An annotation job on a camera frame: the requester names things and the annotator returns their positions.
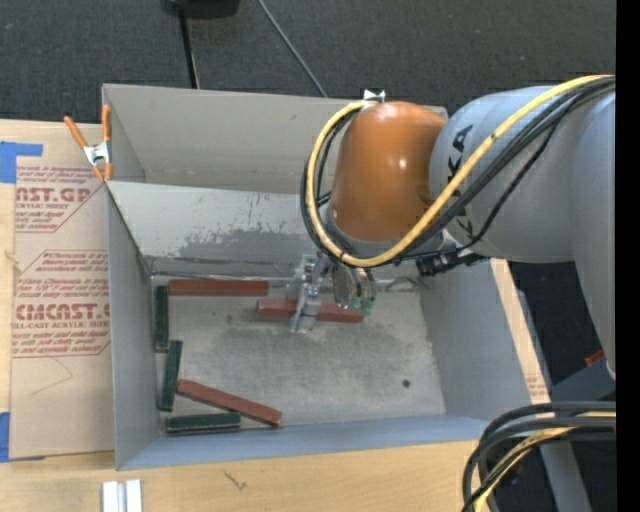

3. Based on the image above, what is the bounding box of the brown cardboard board, red print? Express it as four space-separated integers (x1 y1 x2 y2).
0 118 117 464

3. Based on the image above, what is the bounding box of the black cylinder on white bracket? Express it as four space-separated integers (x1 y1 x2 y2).
416 240 489 277

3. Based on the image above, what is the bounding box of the red-brown block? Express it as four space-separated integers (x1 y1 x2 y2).
175 378 284 429
255 298 365 325
168 278 271 298

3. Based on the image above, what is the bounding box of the grey metal bin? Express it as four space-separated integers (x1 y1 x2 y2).
101 83 554 472

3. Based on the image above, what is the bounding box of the dark green flat block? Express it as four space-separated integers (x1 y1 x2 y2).
157 339 185 413
153 285 172 353
165 412 243 435

